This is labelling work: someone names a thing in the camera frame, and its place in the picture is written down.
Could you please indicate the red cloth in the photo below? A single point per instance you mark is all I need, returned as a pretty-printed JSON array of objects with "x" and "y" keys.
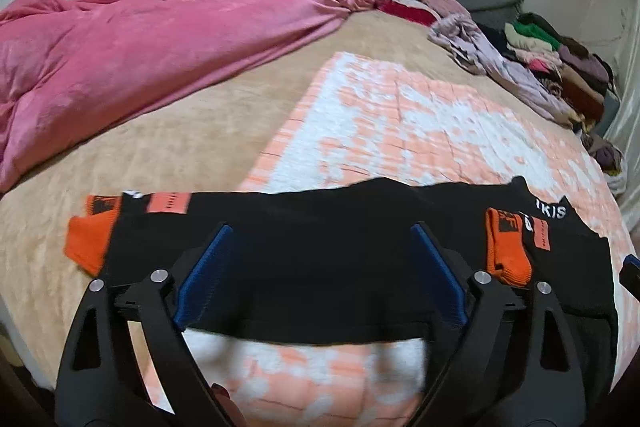
[{"x": 405, "y": 11}]

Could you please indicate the black cloth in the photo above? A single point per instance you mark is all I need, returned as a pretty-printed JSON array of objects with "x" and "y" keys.
[{"x": 492, "y": 38}]

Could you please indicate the pile of folded clothes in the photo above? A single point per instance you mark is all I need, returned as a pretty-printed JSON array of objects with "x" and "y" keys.
[{"x": 565, "y": 62}]

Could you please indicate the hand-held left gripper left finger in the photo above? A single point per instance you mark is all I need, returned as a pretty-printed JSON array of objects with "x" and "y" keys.
[{"x": 210, "y": 274}]

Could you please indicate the orange and white fleece blanket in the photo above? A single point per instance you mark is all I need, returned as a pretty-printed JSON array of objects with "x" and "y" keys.
[{"x": 400, "y": 117}]

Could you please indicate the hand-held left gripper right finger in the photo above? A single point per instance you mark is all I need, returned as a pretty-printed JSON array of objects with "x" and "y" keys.
[{"x": 440, "y": 277}]

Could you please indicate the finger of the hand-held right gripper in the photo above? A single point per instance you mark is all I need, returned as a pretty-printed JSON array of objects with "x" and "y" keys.
[{"x": 631, "y": 274}]

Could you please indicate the white satin curtain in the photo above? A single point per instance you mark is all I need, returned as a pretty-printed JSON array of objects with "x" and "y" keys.
[{"x": 627, "y": 132}]

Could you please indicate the beige bed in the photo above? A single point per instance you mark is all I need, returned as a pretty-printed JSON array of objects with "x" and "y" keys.
[{"x": 175, "y": 147}]

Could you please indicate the person's left hand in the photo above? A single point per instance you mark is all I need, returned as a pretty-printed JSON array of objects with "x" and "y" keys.
[{"x": 227, "y": 407}]

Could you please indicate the pink duvet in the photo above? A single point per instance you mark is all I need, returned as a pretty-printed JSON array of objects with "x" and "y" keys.
[{"x": 125, "y": 57}]

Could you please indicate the black garment with orange cuffs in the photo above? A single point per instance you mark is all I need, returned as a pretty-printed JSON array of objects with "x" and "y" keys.
[{"x": 325, "y": 257}]

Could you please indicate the lilac garment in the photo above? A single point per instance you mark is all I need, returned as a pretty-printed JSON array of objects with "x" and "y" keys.
[{"x": 480, "y": 52}]

